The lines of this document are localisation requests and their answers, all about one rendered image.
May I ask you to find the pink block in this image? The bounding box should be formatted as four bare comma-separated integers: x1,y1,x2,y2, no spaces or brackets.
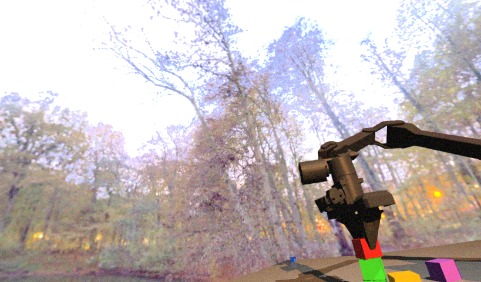
425,258,462,282

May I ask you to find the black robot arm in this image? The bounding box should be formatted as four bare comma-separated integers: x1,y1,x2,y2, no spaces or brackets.
298,120,481,213

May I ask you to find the red block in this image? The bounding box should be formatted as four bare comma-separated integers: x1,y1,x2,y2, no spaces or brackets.
352,237,383,259

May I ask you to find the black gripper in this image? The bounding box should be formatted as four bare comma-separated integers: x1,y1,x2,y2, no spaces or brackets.
327,174,396,250

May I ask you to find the yellow block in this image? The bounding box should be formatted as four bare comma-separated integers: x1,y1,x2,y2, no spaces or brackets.
387,271,421,282

